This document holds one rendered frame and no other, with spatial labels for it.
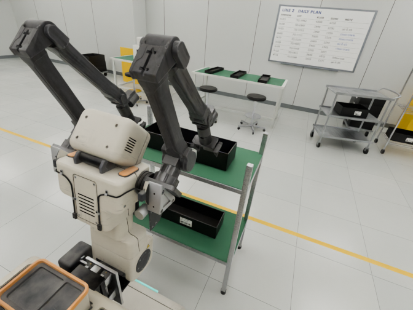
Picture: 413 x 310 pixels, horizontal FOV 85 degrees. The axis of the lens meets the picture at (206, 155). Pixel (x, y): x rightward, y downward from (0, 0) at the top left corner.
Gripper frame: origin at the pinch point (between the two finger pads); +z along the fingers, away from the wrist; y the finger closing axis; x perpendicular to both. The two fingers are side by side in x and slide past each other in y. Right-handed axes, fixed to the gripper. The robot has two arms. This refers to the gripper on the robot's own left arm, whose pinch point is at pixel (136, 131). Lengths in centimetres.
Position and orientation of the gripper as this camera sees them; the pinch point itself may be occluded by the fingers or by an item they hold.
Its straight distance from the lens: 131.0
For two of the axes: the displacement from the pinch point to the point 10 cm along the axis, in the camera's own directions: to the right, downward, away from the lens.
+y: -9.2, -2.6, 3.1
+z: 1.1, 5.8, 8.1
